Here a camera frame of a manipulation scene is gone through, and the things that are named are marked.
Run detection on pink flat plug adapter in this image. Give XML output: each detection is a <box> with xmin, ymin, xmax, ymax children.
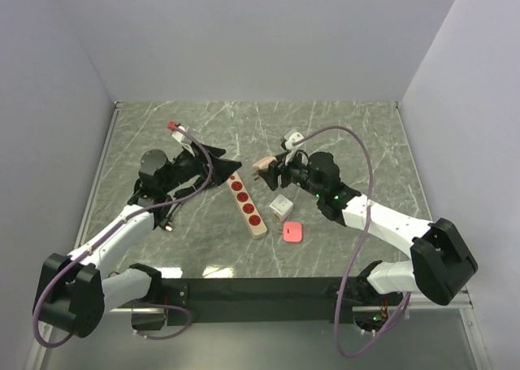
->
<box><xmin>278</xmin><ymin>221</ymin><xmax>303</xmax><ymax>243</ymax></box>

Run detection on pink cube socket adapter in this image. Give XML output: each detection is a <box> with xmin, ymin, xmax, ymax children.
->
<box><xmin>252</xmin><ymin>156</ymin><xmax>277</xmax><ymax>175</ymax></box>

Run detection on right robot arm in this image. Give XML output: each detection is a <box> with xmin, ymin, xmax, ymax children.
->
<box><xmin>253</xmin><ymin>152</ymin><xmax>479</xmax><ymax>306</ymax></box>

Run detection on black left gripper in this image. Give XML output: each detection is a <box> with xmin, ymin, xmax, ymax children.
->
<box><xmin>161</xmin><ymin>139</ymin><xmax>241</xmax><ymax>194</ymax></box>

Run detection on aluminium frame rail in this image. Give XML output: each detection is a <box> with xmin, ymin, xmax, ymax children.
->
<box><xmin>352</xmin><ymin>290</ymin><xmax>473</xmax><ymax>311</ymax></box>

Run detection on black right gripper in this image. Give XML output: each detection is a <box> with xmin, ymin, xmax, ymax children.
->
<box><xmin>257</xmin><ymin>148</ymin><xmax>324</xmax><ymax>198</ymax></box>

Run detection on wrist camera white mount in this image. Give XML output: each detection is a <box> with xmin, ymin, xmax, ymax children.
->
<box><xmin>281</xmin><ymin>129</ymin><xmax>304</xmax><ymax>150</ymax></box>
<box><xmin>167</xmin><ymin>121</ymin><xmax>194</xmax><ymax>155</ymax></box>

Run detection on white cube socket adapter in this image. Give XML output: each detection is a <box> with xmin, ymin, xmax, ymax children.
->
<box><xmin>268</xmin><ymin>194</ymin><xmax>294</xmax><ymax>222</ymax></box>

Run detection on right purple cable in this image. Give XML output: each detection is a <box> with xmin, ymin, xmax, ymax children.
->
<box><xmin>294</xmin><ymin>125</ymin><xmax>411</xmax><ymax>359</ymax></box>

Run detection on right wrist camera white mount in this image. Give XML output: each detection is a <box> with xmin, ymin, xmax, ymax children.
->
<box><xmin>281</xmin><ymin>129</ymin><xmax>304</xmax><ymax>150</ymax></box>

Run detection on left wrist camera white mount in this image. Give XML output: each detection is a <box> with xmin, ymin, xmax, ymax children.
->
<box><xmin>167</xmin><ymin>121</ymin><xmax>194</xmax><ymax>155</ymax></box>

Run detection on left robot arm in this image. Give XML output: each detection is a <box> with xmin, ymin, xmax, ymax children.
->
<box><xmin>32</xmin><ymin>143</ymin><xmax>242</xmax><ymax>348</ymax></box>

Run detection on beige power strip red sockets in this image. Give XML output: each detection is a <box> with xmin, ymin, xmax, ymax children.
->
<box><xmin>227</xmin><ymin>172</ymin><xmax>267</xmax><ymax>239</ymax></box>

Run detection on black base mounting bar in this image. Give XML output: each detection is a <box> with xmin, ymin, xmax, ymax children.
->
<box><xmin>115</xmin><ymin>278</ymin><xmax>407</xmax><ymax>327</ymax></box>

